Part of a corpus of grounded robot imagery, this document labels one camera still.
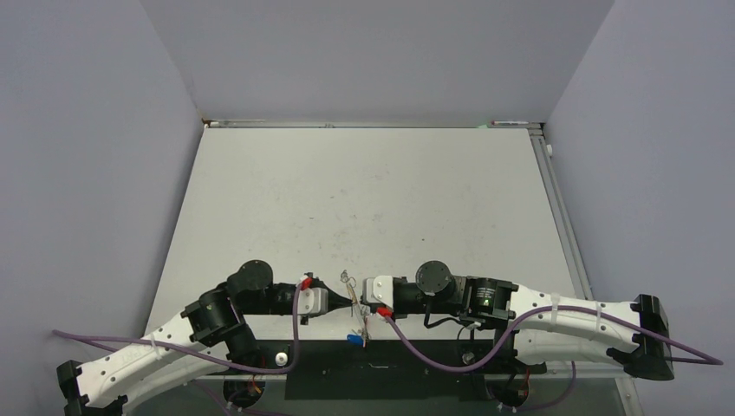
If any large metal keyring organizer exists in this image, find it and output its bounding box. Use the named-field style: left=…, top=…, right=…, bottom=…
left=340, top=270, right=370, bottom=348

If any blue plastic key tag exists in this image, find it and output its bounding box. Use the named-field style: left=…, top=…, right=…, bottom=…
left=346, top=334, right=365, bottom=347

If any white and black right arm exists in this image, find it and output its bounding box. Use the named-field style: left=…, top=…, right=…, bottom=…
left=361, top=260, right=674, bottom=381

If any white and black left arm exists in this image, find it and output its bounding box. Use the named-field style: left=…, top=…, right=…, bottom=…
left=56, top=260, right=353, bottom=415

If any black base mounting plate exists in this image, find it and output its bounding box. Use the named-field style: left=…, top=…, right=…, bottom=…
left=200, top=340, right=547, bottom=402

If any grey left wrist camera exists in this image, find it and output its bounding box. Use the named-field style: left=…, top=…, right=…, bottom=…
left=297, top=288, right=328, bottom=316

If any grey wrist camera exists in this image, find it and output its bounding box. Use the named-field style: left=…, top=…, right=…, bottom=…
left=372, top=276, right=394, bottom=310
left=297, top=288, right=328, bottom=316

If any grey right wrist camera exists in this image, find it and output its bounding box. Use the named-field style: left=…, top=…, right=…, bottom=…
left=372, top=276, right=394, bottom=310

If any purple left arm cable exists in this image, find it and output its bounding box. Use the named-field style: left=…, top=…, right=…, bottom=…
left=52, top=276, right=314, bottom=377

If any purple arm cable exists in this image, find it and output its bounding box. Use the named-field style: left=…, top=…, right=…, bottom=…
left=52, top=276, right=314, bottom=377
left=375, top=305, right=725, bottom=375

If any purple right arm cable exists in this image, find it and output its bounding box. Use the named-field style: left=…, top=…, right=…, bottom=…
left=375, top=305, right=725, bottom=375

